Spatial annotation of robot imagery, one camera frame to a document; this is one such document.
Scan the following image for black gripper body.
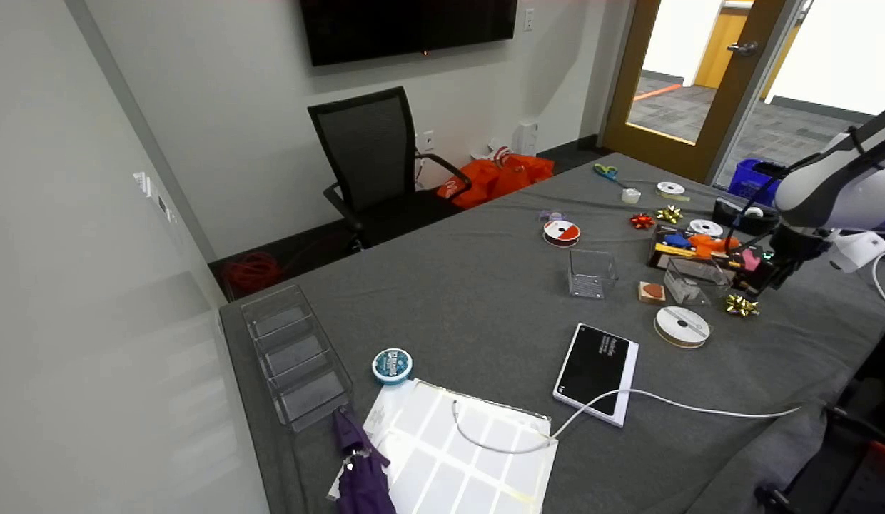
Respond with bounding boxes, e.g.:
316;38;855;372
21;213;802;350
745;225;830;290

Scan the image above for red orange ribbon spool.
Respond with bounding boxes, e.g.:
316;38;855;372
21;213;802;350
542;221;583;246

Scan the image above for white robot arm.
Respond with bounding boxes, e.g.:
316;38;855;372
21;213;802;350
743;108;885;290

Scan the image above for white ribbon spool centre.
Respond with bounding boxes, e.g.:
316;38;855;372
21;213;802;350
688;218;723;238

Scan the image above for white ribbon spool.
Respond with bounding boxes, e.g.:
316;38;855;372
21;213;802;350
688;218;723;238
656;179;688;196
653;305;710;349

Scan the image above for white ribbon spool left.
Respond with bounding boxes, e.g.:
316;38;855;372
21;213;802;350
653;305;710;349

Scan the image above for white ribbon spool right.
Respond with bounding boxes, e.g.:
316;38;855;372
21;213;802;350
656;179;688;196

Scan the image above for black box of bows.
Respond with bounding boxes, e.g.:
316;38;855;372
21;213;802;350
650;231;770;293

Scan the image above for gold gift bow left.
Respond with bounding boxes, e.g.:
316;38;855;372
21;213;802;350
726;293;759;316

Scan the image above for gold gift bow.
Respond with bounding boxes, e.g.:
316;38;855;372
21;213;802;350
726;293;759;316
656;205;683;225

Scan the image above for blue bin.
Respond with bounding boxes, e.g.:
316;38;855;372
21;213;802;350
727;156;789;205

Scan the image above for gold gift bow right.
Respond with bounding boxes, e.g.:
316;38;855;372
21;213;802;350
656;205;683;225

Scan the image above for grey table cloth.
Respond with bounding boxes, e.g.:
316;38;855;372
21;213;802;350
224;165;885;514

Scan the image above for red gift bow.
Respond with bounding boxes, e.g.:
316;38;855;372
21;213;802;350
629;212;653;231

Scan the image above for clear tape roll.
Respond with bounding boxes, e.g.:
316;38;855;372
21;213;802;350
623;188;642;205

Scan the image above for blue green scissors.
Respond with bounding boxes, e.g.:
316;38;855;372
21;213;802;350
590;163;629;188

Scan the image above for clear plastic box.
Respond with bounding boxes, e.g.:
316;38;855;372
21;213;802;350
565;251;613;299

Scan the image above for wooden door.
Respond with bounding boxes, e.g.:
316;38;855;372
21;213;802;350
599;0;802;182

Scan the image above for orange bag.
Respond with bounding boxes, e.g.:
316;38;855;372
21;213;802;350
433;153;556;208

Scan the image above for white label sheet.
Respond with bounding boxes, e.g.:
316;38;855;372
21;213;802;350
362;380;556;514

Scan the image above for blue tape roll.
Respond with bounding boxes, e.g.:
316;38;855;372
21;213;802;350
372;349;415;385

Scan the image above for black mesh office chair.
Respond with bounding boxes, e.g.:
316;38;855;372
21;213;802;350
309;85;472;249

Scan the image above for clear plastic tray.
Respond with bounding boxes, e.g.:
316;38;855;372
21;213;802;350
241;290;348;433

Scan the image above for white charging cable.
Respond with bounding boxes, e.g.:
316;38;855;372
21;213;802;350
448;383;802;456

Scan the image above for wall television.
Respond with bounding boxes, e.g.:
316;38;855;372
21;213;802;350
298;0;519;66

